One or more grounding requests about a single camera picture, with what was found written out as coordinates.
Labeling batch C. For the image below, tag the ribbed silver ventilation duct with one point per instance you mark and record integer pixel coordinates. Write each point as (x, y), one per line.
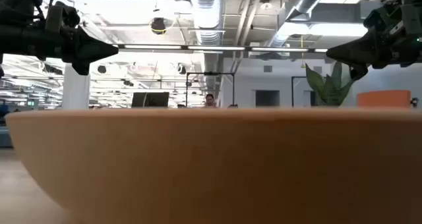
(207, 16)

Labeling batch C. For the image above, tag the orange plate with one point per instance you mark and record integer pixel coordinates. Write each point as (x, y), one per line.
(211, 168)

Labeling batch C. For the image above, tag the narrow black metal frame stand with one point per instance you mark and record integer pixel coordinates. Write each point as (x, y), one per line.
(292, 92)

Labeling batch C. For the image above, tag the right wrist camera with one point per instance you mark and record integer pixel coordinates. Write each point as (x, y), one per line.
(379, 18)

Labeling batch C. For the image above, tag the long linear light fixture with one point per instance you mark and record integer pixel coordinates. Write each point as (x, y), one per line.
(214, 48)

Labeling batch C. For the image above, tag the smooth silver ventilation duct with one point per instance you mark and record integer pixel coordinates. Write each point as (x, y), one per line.
(306, 0)

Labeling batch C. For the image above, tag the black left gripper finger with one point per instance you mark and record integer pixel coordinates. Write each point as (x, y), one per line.
(95, 55)
(99, 43)

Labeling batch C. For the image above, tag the white pillar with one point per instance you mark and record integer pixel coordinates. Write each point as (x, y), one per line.
(76, 92)

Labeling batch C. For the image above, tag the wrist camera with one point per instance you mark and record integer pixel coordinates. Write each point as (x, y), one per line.
(379, 18)
(62, 16)

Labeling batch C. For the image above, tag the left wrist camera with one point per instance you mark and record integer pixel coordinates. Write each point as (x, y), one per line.
(62, 16)

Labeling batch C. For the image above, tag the person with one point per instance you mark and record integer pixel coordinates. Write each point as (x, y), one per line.
(210, 100)

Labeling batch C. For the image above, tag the black ceiling spotlight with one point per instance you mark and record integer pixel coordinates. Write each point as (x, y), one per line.
(158, 25)

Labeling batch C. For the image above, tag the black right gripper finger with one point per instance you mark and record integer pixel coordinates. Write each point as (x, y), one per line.
(356, 47)
(359, 60)

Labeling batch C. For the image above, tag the wide black metal frame stand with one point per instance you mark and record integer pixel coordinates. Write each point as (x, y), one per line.
(211, 73)

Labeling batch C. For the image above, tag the dark rectangular wall opening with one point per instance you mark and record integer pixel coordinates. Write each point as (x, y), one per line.
(267, 97)

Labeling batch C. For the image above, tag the green exit sign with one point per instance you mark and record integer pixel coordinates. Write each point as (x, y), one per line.
(30, 102)

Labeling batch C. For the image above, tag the green snake plant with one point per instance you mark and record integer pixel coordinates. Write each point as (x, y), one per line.
(329, 89)

